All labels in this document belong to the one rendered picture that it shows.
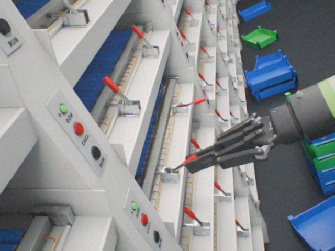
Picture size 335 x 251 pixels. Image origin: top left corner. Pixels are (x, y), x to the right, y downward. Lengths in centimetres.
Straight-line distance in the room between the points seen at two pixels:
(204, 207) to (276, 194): 95
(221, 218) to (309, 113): 61
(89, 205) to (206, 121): 80
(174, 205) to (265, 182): 125
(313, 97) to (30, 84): 45
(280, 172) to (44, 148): 164
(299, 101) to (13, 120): 46
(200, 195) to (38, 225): 58
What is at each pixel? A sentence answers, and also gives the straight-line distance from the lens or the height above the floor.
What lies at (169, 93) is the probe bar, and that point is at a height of 92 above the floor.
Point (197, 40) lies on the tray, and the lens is 145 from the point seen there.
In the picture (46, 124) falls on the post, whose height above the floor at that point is 122.
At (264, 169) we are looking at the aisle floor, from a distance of 201.
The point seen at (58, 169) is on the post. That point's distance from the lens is 46.
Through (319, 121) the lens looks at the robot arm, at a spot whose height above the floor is 96.
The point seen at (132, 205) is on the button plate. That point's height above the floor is 103.
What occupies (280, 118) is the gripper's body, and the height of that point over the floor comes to 97.
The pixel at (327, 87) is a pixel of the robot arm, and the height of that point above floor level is 100.
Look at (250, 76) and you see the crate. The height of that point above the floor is 10.
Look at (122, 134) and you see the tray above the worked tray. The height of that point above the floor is 107.
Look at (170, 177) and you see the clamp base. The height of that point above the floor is 89.
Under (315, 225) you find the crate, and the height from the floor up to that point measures 0.
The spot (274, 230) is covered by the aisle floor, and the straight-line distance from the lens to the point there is 173.
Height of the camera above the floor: 136
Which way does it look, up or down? 30 degrees down
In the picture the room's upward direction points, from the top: 29 degrees counter-clockwise
